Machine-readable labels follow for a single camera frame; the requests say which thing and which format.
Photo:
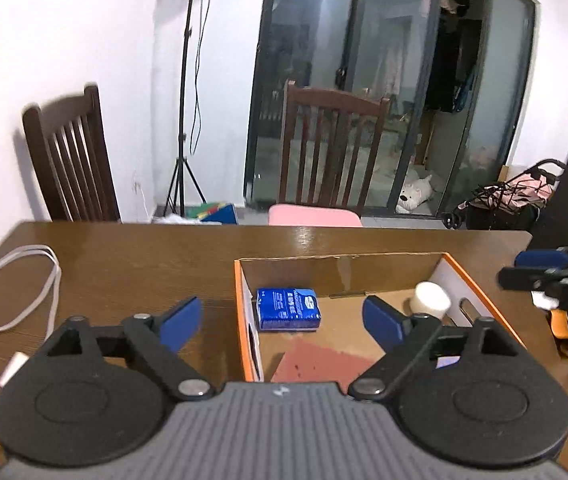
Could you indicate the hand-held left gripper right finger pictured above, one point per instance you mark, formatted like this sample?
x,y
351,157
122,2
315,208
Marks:
x,y
383,325

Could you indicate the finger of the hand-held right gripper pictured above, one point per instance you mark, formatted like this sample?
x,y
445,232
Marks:
x,y
529,278
544,258

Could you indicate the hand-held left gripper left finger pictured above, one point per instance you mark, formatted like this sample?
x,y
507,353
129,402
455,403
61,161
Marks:
x,y
180,325

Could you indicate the white round jar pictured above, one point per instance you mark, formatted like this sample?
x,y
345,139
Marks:
x,y
430,300

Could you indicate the red and orange cardboard box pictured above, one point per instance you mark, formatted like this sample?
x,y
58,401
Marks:
x,y
344,272

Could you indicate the red paper sheet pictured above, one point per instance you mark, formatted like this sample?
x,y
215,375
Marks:
x,y
314,360

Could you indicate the blue tissue pack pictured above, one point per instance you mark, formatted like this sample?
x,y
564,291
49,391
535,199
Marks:
x,y
288,309

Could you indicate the black and pink stroller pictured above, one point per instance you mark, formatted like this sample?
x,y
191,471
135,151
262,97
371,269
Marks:
x,y
504,200

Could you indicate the white plastic bag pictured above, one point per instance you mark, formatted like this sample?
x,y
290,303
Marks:
x,y
169,219

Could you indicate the colourful foam toy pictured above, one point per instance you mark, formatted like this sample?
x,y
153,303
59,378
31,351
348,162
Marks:
x,y
216,212

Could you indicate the pink seat cushion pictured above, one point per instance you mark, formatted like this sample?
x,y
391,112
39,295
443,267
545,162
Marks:
x,y
314,216

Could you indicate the white plush dog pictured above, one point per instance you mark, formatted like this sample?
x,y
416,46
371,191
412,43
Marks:
x,y
414,195

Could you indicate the white charger block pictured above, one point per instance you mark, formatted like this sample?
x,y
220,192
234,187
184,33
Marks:
x,y
11,370

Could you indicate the black studio light on stand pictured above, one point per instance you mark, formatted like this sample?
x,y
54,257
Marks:
x,y
182,135

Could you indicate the dark wooden slatted chair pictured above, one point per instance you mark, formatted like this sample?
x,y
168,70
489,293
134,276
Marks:
x,y
334,102
71,160

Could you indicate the hanging clothes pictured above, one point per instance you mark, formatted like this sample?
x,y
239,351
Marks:
x,y
451,50

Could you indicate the dark-framed sliding glass door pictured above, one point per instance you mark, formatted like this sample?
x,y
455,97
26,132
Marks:
x,y
314,35

